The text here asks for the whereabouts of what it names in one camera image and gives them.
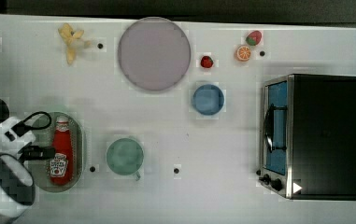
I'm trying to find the orange slice toy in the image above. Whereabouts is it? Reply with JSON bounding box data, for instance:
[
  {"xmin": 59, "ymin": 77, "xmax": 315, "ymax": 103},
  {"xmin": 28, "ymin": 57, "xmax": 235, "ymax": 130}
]
[{"xmin": 235, "ymin": 45, "xmax": 251, "ymax": 62}]

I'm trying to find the red felt ketchup bottle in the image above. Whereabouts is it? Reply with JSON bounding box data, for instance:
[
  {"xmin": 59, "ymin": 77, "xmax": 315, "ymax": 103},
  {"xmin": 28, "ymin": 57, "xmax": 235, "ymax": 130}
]
[{"xmin": 49, "ymin": 116, "xmax": 73, "ymax": 186}]

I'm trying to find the green oval strainer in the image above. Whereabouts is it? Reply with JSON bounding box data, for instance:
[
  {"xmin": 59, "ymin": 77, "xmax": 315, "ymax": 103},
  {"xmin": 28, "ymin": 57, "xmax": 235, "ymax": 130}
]
[{"xmin": 28, "ymin": 111, "xmax": 85, "ymax": 193}]

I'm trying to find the black cable loop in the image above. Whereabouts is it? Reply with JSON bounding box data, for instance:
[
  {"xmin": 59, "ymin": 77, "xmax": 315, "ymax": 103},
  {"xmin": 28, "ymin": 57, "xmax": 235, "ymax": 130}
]
[{"xmin": 11, "ymin": 111, "xmax": 53, "ymax": 137}]

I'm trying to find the red green fruit toy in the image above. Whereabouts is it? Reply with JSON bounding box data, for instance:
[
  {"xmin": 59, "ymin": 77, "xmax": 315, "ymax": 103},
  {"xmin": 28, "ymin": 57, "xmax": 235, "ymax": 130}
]
[{"xmin": 246, "ymin": 31, "xmax": 263, "ymax": 46}]

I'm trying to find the silver toaster oven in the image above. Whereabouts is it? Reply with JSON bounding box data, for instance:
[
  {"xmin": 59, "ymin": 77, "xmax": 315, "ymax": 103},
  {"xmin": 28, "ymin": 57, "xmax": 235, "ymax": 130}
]
[{"xmin": 256, "ymin": 74, "xmax": 356, "ymax": 201}]

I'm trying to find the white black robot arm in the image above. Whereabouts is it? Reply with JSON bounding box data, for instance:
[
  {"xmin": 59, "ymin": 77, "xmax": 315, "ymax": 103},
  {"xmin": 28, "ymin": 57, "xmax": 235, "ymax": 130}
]
[{"xmin": 0, "ymin": 117, "xmax": 55, "ymax": 224}]

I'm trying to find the large grey round plate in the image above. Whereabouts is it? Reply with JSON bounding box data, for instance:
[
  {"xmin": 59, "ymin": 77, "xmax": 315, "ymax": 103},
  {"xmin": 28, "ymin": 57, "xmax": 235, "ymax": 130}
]
[{"xmin": 118, "ymin": 17, "xmax": 191, "ymax": 91}]

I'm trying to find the blue bowl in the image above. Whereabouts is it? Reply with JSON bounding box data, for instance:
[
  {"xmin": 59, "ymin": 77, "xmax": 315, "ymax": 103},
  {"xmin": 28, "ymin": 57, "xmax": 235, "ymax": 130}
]
[{"xmin": 192, "ymin": 84, "xmax": 225, "ymax": 116}]

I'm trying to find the yellow banana peel toy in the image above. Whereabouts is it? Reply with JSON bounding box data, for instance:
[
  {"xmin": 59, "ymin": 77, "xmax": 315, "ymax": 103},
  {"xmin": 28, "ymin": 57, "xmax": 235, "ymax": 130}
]
[{"xmin": 58, "ymin": 23, "xmax": 92, "ymax": 65}]

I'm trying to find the green mug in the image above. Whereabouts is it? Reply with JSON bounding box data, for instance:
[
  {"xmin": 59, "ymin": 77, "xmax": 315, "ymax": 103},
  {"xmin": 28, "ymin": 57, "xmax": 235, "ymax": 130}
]
[{"xmin": 106, "ymin": 138, "xmax": 145, "ymax": 181}]

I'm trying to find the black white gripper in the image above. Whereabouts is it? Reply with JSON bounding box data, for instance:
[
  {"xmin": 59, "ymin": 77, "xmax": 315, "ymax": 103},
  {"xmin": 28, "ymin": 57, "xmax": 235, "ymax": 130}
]
[{"xmin": 0, "ymin": 117, "xmax": 56, "ymax": 161}]

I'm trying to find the red toy strawberry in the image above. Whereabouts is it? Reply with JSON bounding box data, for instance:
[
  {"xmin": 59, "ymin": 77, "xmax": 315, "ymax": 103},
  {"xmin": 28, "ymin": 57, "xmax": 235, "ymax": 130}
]
[{"xmin": 200, "ymin": 56, "xmax": 213, "ymax": 69}]

